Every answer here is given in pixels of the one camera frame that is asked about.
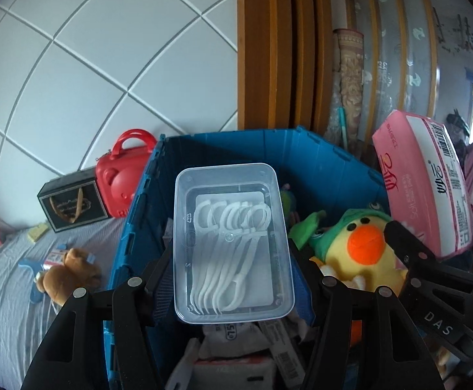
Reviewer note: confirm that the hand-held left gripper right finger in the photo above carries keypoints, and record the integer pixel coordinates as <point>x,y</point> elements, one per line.
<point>334,304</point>

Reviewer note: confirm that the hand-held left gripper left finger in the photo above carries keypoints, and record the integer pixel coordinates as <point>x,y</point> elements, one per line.
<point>139,292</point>

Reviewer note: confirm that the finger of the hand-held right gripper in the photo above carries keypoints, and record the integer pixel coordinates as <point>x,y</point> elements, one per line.
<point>407,243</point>

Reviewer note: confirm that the pink tissue pack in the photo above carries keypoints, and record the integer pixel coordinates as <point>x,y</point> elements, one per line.
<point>419,170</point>

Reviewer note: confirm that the blue folding storage crate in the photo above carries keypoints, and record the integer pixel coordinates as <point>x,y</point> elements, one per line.
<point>326,162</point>

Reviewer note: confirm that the clear plastic lidded box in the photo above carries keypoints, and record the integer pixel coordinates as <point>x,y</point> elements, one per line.
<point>232,187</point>

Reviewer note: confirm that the yellow duck plush green hood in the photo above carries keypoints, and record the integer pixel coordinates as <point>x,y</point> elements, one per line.
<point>354,260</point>

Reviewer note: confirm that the white barcode strip box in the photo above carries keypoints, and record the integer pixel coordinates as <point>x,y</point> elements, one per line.
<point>281,349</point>

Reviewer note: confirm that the brown teddy bear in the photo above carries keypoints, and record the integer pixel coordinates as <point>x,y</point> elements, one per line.
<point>72,274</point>

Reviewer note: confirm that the green frog plush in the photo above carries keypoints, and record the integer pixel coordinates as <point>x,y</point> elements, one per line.
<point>307,231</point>

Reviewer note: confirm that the small red white packet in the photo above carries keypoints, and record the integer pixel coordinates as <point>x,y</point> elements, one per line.
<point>54,258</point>

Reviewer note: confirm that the bundle of white floss picks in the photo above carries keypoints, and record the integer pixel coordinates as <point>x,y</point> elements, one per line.
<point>228,260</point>

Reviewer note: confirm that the white labelled packet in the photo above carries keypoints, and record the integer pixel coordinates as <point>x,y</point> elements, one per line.
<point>228,337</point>

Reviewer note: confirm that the blue plastic toy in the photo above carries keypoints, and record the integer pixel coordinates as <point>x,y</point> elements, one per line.
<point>31,268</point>

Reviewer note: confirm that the black gift box gold ribbon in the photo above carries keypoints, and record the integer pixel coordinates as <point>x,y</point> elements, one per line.
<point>74,203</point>

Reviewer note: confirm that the red bear-shaped carry case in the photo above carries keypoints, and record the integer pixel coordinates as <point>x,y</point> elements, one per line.
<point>118,183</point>

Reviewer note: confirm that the yellow sponge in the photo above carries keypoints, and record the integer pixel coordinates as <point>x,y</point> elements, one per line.
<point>38,231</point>

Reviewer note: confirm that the white red paper packet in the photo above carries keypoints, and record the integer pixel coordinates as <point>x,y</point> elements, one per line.
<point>236,373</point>

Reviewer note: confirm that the grey striped bed sheet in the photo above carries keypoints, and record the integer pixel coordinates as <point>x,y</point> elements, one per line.
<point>13,325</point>

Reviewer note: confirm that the teal stick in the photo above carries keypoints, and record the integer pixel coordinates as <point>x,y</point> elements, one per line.
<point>343,126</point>

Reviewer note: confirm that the rolled patterned carpet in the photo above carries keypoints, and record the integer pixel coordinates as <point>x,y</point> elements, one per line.
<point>350,81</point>

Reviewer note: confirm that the wooden door frame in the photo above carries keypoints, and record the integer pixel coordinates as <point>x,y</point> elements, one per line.
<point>277,48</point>

